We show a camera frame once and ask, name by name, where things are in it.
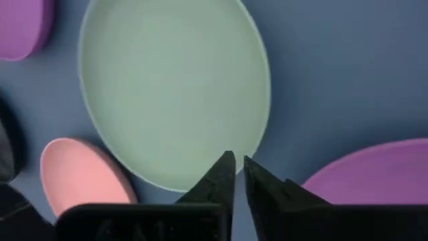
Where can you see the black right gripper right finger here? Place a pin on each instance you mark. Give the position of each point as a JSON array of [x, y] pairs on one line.
[[264, 187]]

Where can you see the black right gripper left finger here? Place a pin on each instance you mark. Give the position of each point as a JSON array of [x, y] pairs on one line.
[[220, 180]]

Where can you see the green plate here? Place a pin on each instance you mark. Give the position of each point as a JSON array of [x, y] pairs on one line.
[[174, 93]]

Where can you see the purple plate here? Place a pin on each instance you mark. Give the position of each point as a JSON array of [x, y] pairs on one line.
[[374, 174], [20, 26]]

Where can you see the pink plate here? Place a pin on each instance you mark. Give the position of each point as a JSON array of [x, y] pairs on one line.
[[80, 174]]

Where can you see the black table frame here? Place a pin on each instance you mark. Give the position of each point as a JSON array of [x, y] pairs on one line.
[[20, 221]]

